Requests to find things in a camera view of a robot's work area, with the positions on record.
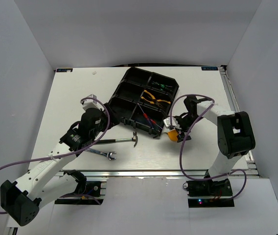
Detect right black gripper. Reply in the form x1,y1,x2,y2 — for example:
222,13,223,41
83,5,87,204
174,114,203,142

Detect orange tape measure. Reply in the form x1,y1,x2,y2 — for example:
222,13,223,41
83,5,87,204
161,130,178,142

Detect black handled claw hammer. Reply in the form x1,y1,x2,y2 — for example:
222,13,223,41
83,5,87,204
96,132,138,147

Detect yellow black pliers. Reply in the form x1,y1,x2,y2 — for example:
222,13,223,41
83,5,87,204
141,90,156,105
150,99,171,109

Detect silver open-end wrench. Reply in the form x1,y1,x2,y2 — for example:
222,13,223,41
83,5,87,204
85,148,116,161

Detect black green precision screwdriver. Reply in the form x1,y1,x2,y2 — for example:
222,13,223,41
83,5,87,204
152,82,166,88

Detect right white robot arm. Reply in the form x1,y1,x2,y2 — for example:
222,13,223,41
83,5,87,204
177,94,255,195

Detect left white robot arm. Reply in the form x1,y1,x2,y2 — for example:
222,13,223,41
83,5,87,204
0,103,121,226

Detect black compartment tray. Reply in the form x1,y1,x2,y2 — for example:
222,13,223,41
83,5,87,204
109,67,179,138

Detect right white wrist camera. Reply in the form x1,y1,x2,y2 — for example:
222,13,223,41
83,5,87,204
163,117,179,130

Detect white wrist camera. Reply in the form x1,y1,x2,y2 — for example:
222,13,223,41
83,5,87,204
80,94,102,111
163,117,179,130

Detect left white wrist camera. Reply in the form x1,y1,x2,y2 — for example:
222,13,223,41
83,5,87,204
80,94,102,111

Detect front aluminium rail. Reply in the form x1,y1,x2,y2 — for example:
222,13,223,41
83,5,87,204
58,170,207,179

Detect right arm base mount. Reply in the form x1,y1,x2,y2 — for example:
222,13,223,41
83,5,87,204
183,179,234,208

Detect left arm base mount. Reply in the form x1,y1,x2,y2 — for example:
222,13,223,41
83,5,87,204
54,170,105,205

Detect right aluminium rail frame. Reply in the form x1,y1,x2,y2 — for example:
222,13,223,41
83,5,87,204
218,65,261,178

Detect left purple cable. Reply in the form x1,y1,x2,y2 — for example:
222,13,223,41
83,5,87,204
0,97,112,214

